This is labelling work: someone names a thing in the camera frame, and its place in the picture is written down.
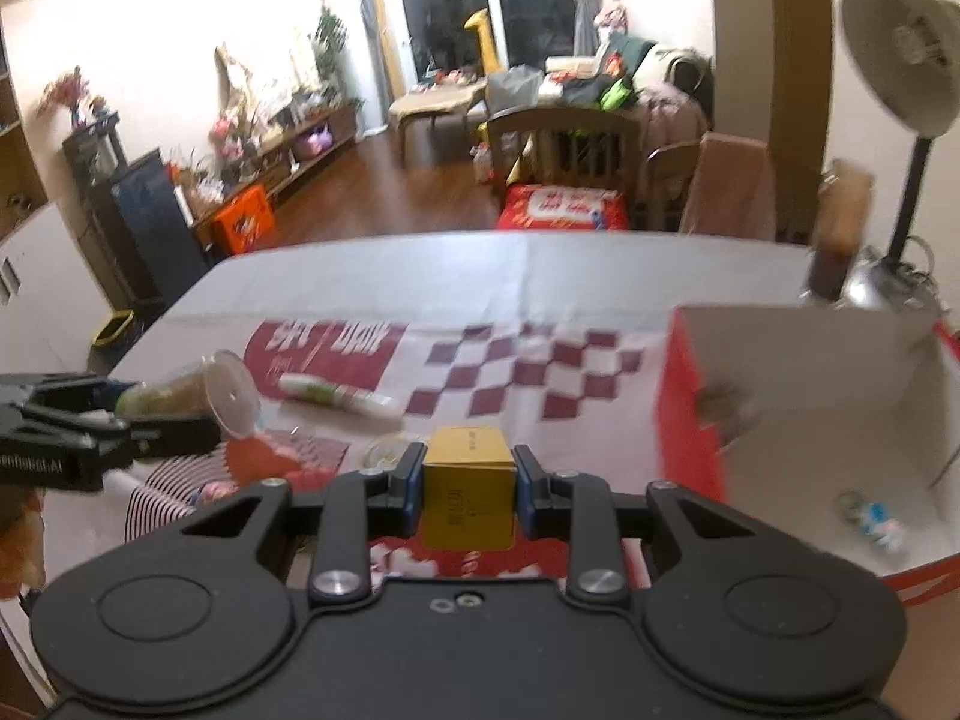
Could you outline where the white green tube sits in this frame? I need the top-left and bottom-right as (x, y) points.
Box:
(277, 373), (400, 421)

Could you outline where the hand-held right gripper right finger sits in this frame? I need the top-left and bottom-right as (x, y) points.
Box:
(514, 444), (758, 607)

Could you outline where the grey desk lamp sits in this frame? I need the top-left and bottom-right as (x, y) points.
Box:
(838, 0), (960, 308)

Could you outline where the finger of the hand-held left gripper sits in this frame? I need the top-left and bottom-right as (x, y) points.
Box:
(124, 420), (224, 466)
(30, 373), (147, 417)

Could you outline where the cluttered sofa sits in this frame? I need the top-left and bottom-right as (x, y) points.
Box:
(540, 34), (713, 137)

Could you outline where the red white striped bag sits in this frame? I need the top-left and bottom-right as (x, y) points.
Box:
(124, 427), (353, 548)

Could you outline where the yellow green bin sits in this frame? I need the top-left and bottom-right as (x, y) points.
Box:
(90, 309), (136, 350)

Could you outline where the clear round lid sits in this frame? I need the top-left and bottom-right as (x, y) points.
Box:
(364, 435), (421, 475)

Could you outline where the black cabinet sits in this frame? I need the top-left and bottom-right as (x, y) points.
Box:
(64, 116), (215, 308)

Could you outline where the yellow rectangular box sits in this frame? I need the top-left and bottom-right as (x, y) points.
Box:
(420, 426), (518, 552)

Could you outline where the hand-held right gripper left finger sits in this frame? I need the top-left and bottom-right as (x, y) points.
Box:
(180, 442), (428, 608)

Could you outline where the wooden slatted chair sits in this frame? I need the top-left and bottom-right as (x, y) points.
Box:
(487, 106), (644, 230)

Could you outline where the red flower bouquet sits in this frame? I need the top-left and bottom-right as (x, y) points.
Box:
(37, 67), (106, 128)

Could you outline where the red printed sack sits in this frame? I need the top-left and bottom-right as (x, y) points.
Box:
(499, 181), (631, 232)

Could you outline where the green house plant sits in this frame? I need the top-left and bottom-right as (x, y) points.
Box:
(311, 11), (365, 110)

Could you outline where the red cardboard box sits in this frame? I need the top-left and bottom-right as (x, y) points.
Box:
(651, 305), (960, 608)

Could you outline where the clear plastic cup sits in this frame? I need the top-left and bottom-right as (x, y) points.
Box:
(114, 350), (262, 440)

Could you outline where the glass balcony door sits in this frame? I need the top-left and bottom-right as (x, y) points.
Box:
(394, 0), (582, 87)

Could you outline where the grey plastic bag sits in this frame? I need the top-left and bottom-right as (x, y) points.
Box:
(487, 66), (542, 115)

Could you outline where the orange plastic crate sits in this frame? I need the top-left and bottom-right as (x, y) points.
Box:
(212, 184), (278, 254)

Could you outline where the brown glass jar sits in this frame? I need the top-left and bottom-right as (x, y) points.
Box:
(802, 159), (877, 305)

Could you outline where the red white printed tablecloth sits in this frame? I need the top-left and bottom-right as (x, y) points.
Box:
(0, 229), (960, 691)

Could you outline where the wooden low console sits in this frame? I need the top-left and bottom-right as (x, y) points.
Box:
(191, 105), (359, 220)

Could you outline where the pink cloth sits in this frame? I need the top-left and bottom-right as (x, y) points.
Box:
(679, 133), (777, 241)

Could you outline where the yellow giraffe toy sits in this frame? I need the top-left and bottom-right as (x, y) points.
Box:
(463, 7), (503, 80)

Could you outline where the wooden coffee table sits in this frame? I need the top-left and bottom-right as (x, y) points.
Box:
(388, 82), (488, 166)

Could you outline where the small white blue packet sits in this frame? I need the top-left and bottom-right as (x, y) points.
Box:
(836, 491), (908, 556)

